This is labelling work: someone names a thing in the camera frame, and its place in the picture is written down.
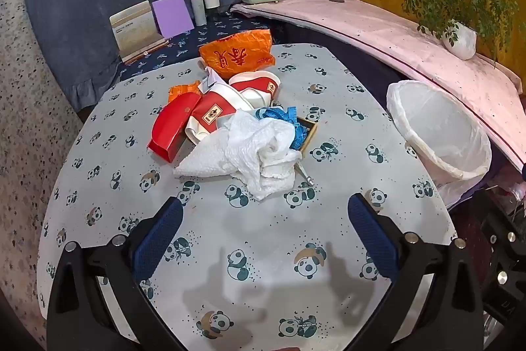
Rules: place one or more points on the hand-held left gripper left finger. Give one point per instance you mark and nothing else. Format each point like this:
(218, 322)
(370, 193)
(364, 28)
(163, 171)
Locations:
(158, 240)

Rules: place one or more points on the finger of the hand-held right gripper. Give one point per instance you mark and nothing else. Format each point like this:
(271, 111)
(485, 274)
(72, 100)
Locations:
(507, 256)

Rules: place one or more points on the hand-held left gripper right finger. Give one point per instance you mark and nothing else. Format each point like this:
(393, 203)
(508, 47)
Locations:
(372, 240)

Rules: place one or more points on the small metal pen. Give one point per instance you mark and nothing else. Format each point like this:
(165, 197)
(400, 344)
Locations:
(306, 175)

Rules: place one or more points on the red cardboard box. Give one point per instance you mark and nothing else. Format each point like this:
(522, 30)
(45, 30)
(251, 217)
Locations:
(170, 125)

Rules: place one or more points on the small brown box tray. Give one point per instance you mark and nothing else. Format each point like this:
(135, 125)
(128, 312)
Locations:
(309, 131)

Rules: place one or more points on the white paper towel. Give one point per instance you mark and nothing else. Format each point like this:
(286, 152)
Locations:
(250, 153)

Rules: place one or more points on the trash bin with white bag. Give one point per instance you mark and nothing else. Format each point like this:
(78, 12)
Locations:
(435, 129)

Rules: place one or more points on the crushed red white paper cup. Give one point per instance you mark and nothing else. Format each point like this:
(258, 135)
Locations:
(213, 108)

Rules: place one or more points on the small orange wrapper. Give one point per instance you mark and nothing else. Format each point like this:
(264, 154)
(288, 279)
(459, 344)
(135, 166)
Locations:
(183, 91)

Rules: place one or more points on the large orange plastic bag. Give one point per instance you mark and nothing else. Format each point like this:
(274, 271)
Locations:
(238, 51)

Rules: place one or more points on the panda print tablecloth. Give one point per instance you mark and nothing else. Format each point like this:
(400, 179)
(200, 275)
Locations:
(263, 252)

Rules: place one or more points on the white paper scrap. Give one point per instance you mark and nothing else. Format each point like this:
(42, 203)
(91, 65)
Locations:
(211, 77)

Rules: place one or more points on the navy palm print cloth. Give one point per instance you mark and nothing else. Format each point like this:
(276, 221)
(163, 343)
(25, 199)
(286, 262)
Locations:
(185, 46)

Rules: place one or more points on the pink shelf cloth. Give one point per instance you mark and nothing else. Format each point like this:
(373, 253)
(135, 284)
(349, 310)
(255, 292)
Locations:
(390, 34)

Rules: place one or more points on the open beige card box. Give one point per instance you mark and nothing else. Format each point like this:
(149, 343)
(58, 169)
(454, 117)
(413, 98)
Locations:
(135, 32)

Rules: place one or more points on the potted green plant white pot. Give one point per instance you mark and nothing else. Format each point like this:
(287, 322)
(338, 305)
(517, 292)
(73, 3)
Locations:
(462, 38)

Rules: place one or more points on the purple notebook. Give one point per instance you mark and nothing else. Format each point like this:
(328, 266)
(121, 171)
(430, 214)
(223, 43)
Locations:
(172, 17)

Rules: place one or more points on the slim white tumbler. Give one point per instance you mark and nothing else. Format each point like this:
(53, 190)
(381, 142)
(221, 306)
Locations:
(198, 7)

